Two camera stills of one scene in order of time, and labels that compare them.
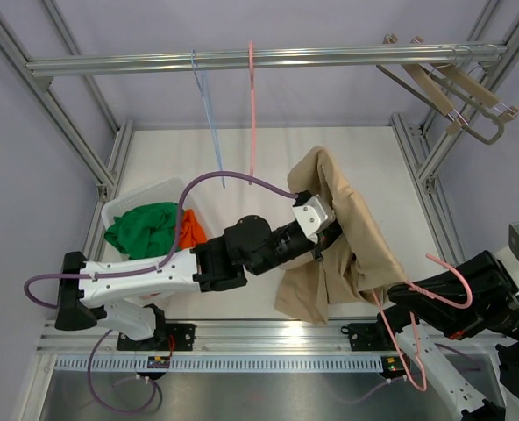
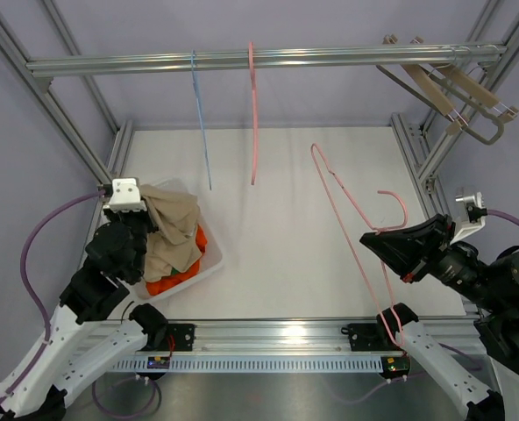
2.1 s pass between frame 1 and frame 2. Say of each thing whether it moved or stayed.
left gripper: moved
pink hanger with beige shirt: moved
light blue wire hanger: moved
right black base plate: stayed
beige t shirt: moved
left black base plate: stayed
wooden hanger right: stayed
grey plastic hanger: stayed
